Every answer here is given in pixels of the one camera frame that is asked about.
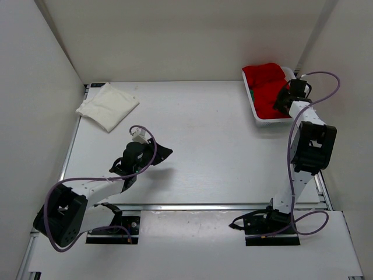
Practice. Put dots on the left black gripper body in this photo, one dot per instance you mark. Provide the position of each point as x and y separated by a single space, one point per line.
148 151

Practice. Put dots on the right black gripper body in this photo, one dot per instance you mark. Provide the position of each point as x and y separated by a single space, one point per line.
287 93

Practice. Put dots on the red t shirt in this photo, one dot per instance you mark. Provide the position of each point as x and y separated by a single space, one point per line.
266 81

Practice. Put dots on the white t shirt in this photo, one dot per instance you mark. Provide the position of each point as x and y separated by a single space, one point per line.
108 107

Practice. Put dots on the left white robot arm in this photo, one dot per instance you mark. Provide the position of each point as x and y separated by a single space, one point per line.
69 212

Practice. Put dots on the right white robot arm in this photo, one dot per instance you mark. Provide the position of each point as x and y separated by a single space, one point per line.
309 149

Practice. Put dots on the black label on table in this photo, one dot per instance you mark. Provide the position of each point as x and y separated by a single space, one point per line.
97 85

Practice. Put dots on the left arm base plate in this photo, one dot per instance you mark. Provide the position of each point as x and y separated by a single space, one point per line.
124 231

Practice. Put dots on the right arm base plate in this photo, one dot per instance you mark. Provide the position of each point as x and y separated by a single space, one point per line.
257 229

